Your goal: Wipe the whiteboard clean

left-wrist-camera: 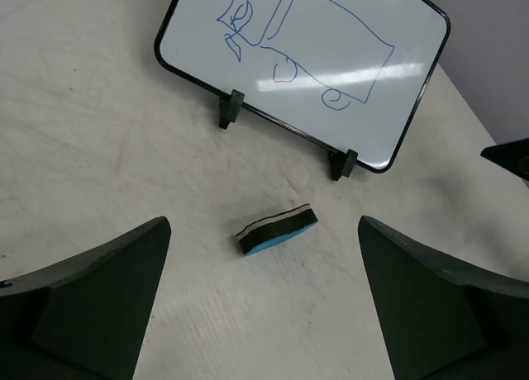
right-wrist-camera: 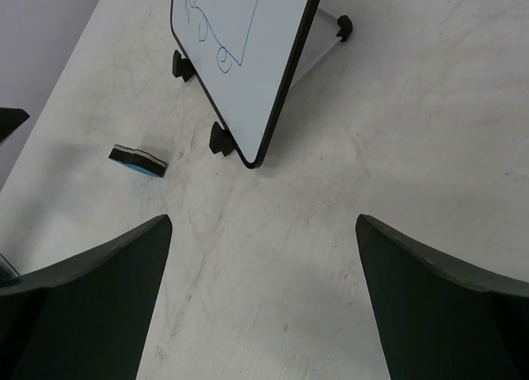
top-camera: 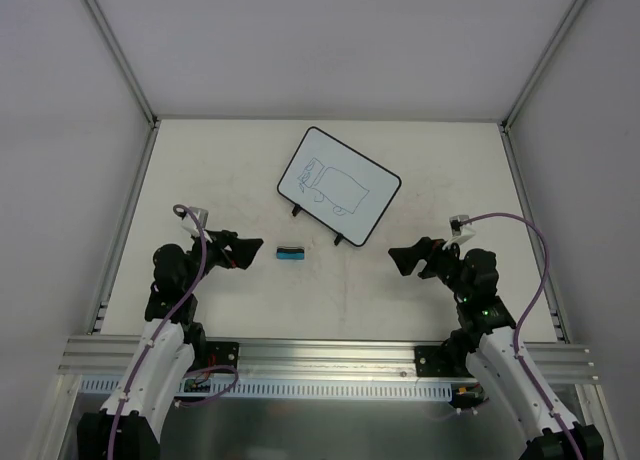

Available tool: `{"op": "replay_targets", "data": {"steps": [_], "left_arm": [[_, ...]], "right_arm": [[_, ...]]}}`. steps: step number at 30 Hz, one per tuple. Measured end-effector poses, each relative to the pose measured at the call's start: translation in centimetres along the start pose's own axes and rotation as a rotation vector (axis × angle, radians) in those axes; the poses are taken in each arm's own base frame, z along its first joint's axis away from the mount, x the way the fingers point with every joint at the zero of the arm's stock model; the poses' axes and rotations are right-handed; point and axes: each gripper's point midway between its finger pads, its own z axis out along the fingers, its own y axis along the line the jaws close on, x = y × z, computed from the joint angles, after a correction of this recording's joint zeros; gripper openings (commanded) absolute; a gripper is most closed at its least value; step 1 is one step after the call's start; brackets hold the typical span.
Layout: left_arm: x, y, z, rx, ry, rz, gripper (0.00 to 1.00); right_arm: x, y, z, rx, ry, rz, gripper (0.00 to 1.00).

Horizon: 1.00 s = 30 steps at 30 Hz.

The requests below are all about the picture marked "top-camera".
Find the aluminium mounting rail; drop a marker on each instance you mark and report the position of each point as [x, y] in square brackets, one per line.
[378, 361]

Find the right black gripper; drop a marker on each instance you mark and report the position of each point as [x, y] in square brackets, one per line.
[430, 258]

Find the right aluminium frame post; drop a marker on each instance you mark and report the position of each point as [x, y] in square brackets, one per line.
[557, 38]

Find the white slotted cable duct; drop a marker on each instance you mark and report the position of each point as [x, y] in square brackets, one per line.
[414, 390]

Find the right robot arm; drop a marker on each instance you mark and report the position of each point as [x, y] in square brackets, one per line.
[487, 346]

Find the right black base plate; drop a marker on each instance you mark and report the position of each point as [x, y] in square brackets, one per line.
[431, 361]

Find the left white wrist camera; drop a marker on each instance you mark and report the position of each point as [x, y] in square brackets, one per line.
[193, 219]

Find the blue black whiteboard eraser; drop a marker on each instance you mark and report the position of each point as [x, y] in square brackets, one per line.
[290, 253]

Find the aluminium frame post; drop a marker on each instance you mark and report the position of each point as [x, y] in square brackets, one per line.
[114, 48]
[557, 38]

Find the left aluminium frame post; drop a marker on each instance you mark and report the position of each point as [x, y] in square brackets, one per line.
[114, 48]

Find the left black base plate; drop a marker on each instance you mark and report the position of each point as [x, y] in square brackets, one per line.
[221, 353]

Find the white whiteboard black frame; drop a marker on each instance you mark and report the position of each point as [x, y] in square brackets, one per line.
[338, 186]

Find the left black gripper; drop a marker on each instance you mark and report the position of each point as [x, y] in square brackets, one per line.
[228, 253]

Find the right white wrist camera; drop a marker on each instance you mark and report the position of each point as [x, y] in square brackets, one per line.
[461, 231]

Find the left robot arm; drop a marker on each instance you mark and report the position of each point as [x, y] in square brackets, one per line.
[129, 423]

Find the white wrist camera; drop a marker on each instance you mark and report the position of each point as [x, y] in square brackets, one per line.
[461, 231]
[193, 219]

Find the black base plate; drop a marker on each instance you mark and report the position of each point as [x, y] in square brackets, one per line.
[221, 353]
[431, 361]

